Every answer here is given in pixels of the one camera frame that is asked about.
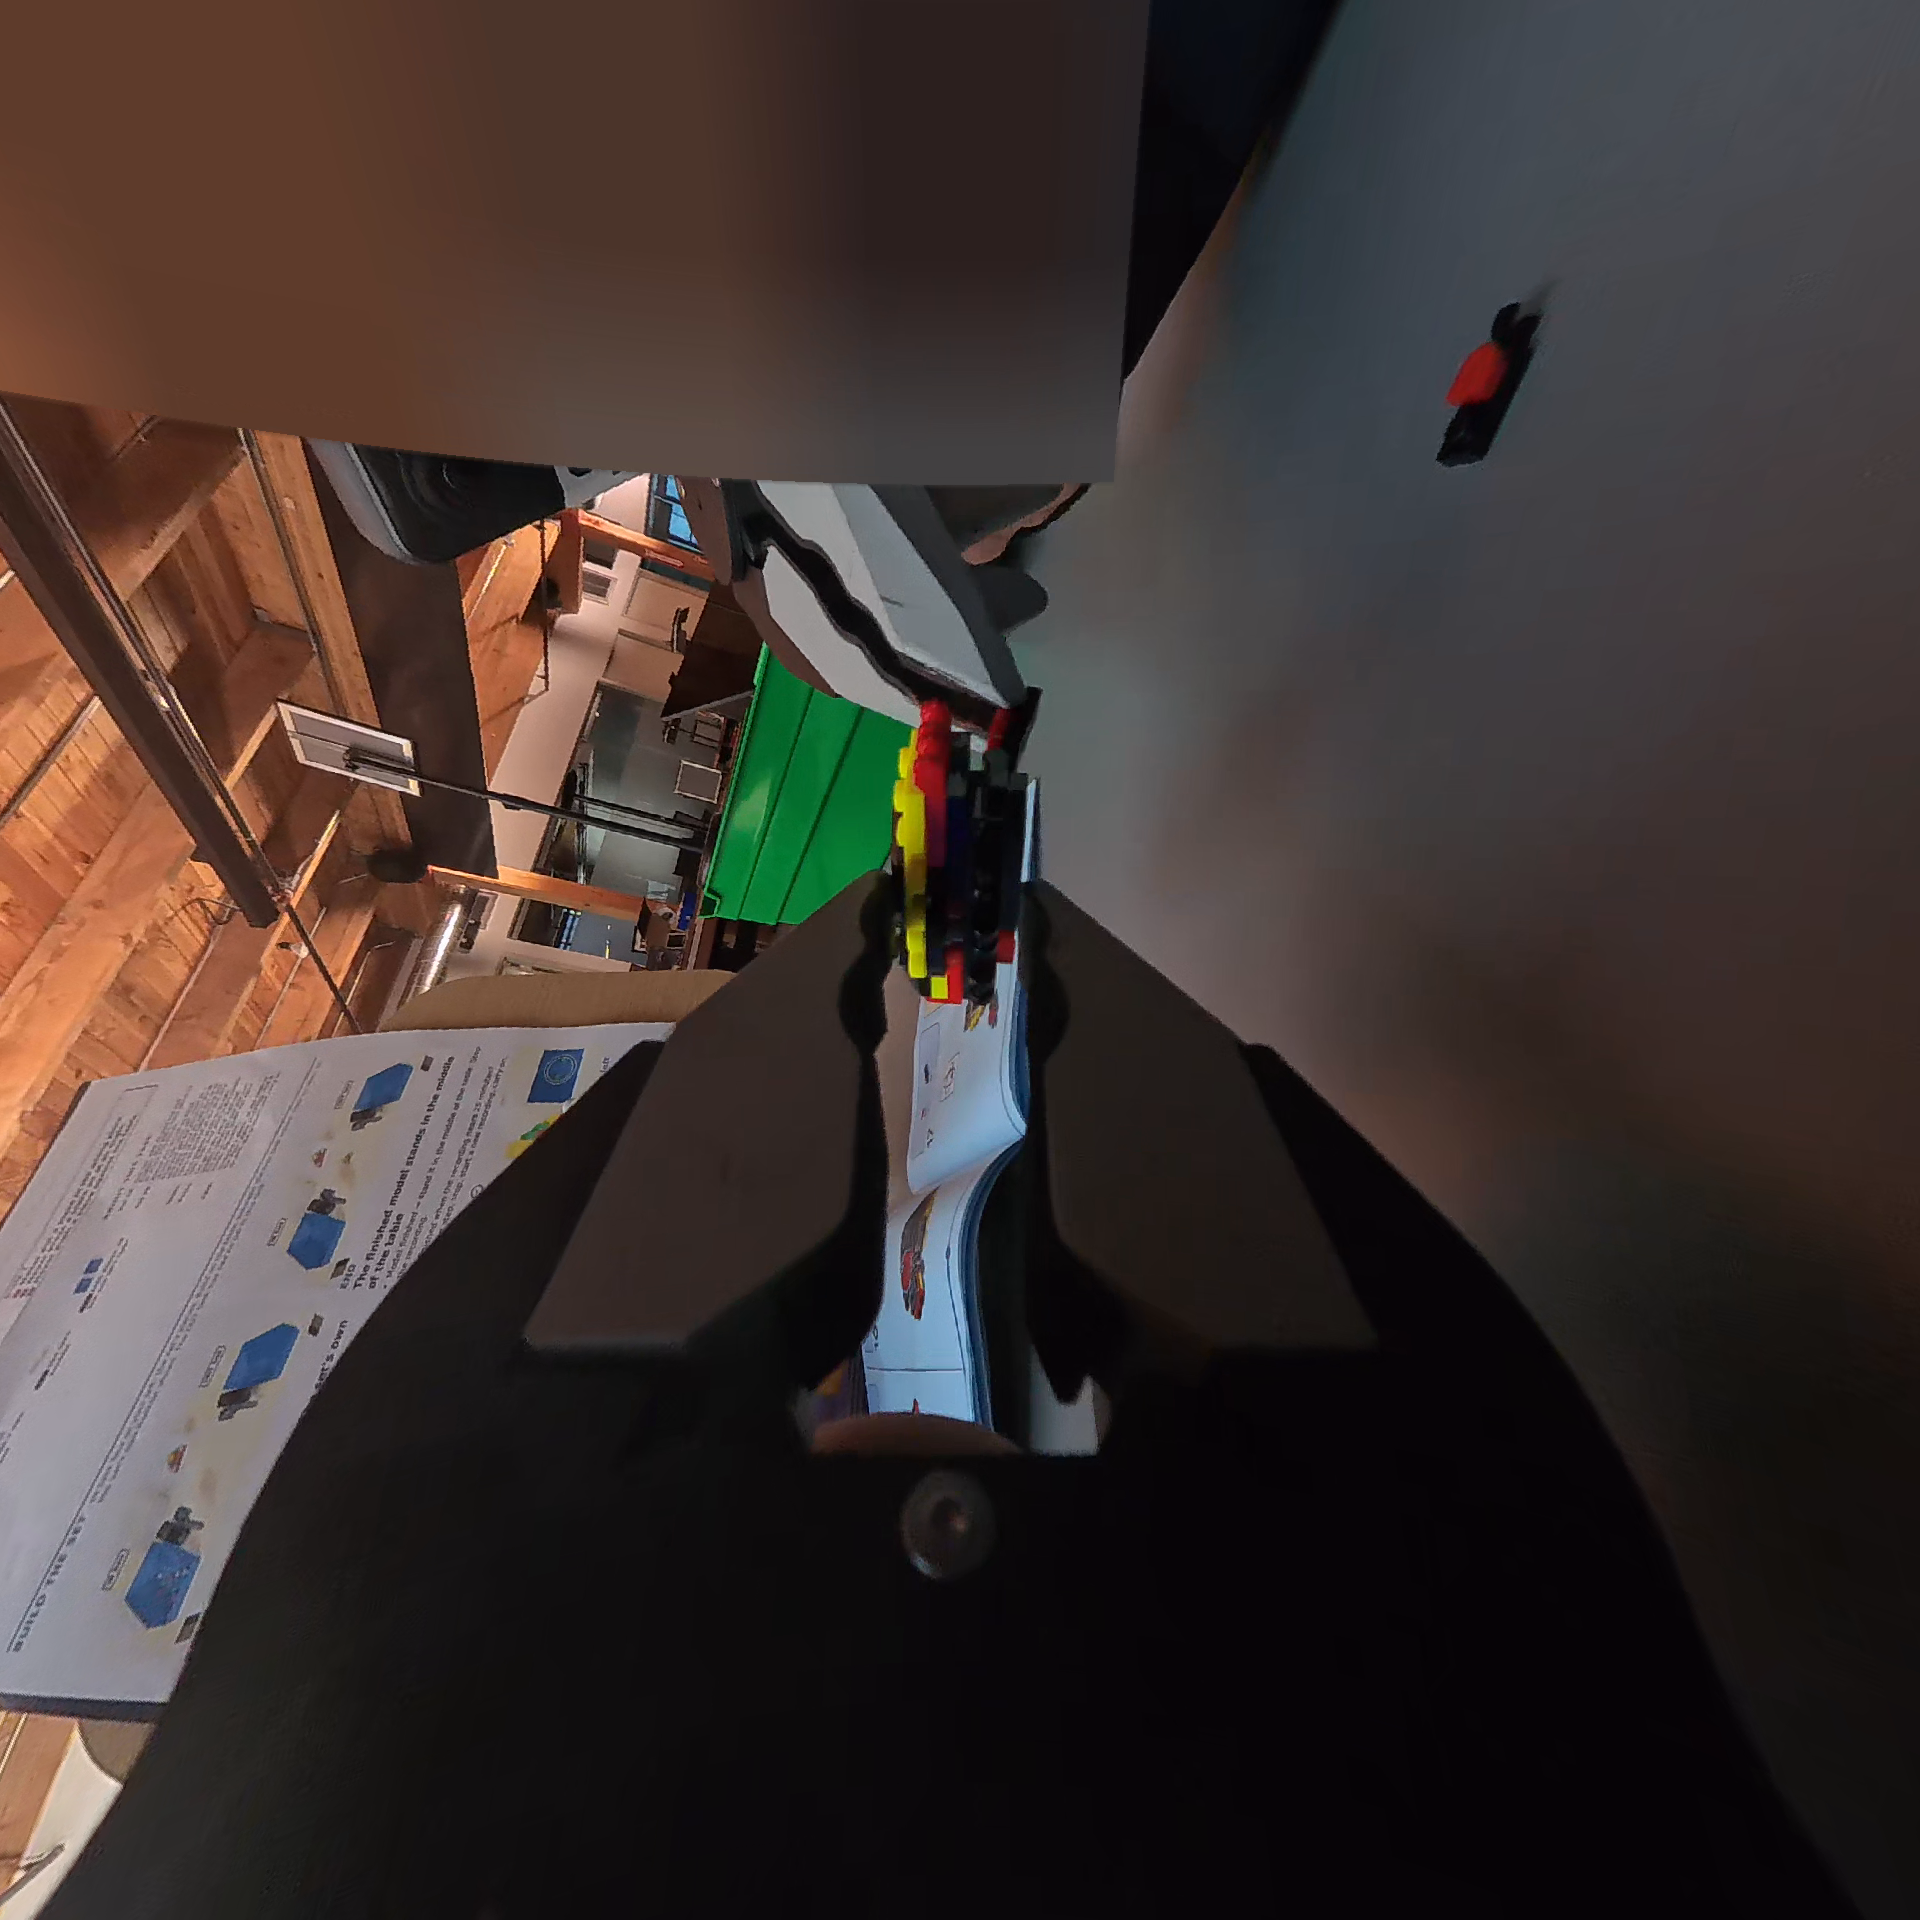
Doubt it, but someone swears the green plastic bin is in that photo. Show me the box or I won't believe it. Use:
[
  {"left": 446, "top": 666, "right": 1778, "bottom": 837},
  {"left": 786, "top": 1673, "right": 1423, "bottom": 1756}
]
[{"left": 697, "top": 645, "right": 917, "bottom": 927}]

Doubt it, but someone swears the red and black lego piece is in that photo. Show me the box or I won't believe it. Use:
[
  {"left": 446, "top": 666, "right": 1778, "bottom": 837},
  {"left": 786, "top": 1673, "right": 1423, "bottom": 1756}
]
[{"left": 1434, "top": 300, "right": 1545, "bottom": 471}]

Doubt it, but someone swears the cardboard box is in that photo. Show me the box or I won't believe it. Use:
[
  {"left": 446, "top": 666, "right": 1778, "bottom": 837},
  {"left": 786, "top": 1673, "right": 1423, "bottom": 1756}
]
[{"left": 381, "top": 967, "right": 745, "bottom": 1038}]

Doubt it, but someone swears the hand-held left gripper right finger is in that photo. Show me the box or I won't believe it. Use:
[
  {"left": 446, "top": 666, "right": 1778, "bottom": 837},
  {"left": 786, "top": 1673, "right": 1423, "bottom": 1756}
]
[{"left": 1018, "top": 882, "right": 1375, "bottom": 1403}]

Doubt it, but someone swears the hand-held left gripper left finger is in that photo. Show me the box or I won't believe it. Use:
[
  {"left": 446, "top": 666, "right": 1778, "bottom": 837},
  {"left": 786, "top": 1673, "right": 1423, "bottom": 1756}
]
[{"left": 525, "top": 867, "right": 903, "bottom": 1413}]

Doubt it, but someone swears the printed instruction sheet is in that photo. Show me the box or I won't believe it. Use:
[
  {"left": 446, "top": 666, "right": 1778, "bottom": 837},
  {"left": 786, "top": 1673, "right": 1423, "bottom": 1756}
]
[{"left": 0, "top": 1025, "right": 677, "bottom": 1711}]

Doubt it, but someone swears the lego instruction booklet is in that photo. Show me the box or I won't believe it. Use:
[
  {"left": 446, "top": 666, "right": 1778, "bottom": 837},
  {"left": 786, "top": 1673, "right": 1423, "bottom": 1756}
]
[{"left": 808, "top": 823, "right": 1044, "bottom": 1426}]

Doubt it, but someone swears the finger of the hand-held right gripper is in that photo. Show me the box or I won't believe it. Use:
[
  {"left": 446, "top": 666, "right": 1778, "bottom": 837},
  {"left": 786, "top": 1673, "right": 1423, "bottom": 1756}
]
[
  {"left": 737, "top": 502, "right": 934, "bottom": 715},
  {"left": 829, "top": 486, "right": 1048, "bottom": 711}
]

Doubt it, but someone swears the white ceiling light panel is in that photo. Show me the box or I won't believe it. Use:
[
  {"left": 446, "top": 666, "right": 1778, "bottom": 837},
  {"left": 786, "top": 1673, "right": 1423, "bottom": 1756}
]
[{"left": 274, "top": 697, "right": 417, "bottom": 801}]

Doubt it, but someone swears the yellow brown lego model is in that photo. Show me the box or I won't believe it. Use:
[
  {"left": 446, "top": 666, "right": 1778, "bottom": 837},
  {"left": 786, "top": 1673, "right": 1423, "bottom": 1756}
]
[{"left": 889, "top": 697, "right": 1040, "bottom": 1003}]

